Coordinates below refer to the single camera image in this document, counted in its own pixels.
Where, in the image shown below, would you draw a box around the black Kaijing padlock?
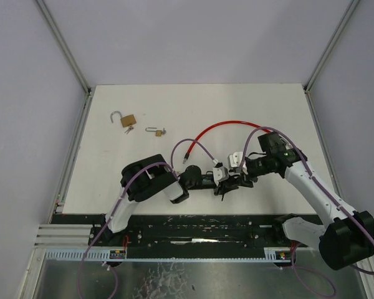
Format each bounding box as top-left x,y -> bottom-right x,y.
219,175 -> 245,201

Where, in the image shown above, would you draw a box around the red cable lock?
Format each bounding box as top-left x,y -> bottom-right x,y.
181,120 -> 269,164

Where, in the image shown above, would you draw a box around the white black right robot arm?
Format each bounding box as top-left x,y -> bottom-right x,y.
213,130 -> 374,270

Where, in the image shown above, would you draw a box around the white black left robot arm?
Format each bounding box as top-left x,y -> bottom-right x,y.
102,154 -> 240,244

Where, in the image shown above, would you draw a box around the small keys of large padlock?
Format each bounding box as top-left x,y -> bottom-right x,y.
125,126 -> 134,134

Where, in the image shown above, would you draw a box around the large brass padlock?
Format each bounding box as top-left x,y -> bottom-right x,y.
110,111 -> 137,128

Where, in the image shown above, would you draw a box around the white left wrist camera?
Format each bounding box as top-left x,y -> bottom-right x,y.
213,163 -> 229,184

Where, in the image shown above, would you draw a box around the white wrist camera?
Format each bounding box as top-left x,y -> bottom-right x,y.
228,151 -> 247,174
213,163 -> 229,184

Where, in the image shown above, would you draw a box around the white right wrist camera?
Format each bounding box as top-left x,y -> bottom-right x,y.
228,151 -> 247,174

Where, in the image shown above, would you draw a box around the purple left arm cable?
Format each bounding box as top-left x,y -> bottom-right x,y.
77,138 -> 222,299

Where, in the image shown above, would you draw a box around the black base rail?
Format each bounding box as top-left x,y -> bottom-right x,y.
49,213 -> 309,250

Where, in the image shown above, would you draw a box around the white slotted cable duct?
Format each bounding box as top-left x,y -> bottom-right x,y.
45,247 -> 295,261

